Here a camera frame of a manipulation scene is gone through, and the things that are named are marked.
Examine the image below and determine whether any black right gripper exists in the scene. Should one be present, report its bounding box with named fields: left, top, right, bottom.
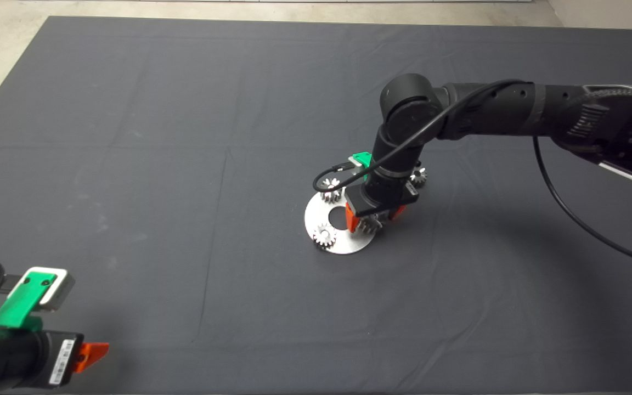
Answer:
left=345, top=169, right=420, bottom=234

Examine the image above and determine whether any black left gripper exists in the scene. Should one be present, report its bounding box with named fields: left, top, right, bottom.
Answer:
left=0, top=324, right=110, bottom=394

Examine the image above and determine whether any large steel gear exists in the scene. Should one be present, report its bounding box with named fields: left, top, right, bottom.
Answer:
left=357, top=214, right=385, bottom=235

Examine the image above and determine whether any small shiny steel gear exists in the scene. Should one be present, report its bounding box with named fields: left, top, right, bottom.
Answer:
left=313, top=224, right=338, bottom=250
left=320, top=177, right=343, bottom=204

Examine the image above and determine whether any round steel plate with hole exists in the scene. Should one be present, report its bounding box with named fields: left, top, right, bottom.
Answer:
left=304, top=189, right=378, bottom=255

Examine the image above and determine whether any dark grey table cloth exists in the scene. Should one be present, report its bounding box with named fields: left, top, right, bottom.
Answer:
left=0, top=15, right=632, bottom=395

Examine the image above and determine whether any right wrist green camera mount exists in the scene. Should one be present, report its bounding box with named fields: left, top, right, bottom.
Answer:
left=351, top=152, right=374, bottom=182

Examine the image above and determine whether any wrist green camera mount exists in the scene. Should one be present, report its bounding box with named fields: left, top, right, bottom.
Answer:
left=0, top=270, right=58, bottom=331
left=351, top=152, right=374, bottom=182

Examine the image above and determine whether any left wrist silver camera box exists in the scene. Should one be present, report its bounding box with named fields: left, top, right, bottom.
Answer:
left=20, top=267, right=75, bottom=312

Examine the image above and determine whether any left wrist green camera mount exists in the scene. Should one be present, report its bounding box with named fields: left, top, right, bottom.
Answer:
left=0, top=270, right=58, bottom=331

